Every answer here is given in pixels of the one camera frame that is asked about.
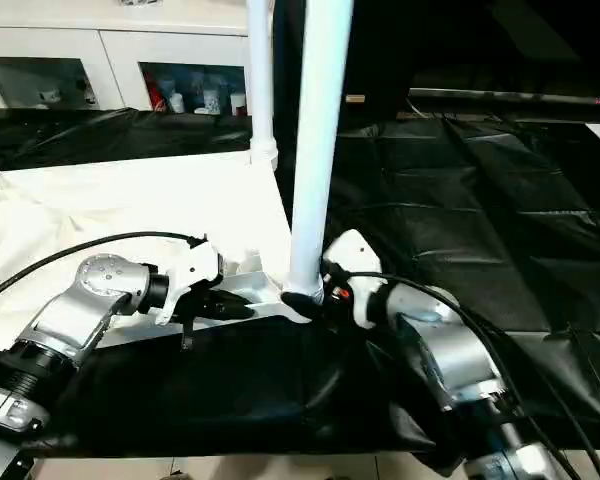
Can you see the white plastic table top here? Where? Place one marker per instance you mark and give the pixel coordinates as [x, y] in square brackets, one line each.
[105, 200]

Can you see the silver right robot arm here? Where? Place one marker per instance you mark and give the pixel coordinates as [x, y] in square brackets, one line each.
[450, 350]

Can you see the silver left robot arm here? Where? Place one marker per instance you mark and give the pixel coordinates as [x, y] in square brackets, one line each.
[80, 310]

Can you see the black mat cloth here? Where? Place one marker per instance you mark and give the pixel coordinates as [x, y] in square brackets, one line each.
[480, 250]

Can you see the small yellow label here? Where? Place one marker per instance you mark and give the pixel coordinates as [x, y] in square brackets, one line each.
[355, 98]

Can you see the black fabric backdrop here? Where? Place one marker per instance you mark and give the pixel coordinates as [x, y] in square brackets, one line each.
[480, 40]

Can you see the white glass door cabinet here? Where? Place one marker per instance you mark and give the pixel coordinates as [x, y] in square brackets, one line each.
[105, 30]

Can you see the dark patterned cabinet-top object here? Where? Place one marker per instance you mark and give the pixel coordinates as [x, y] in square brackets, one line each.
[132, 2]

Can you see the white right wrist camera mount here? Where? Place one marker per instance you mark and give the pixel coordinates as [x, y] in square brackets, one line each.
[357, 260]

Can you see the grey metal rail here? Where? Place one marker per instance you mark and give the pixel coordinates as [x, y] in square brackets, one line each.
[505, 96]

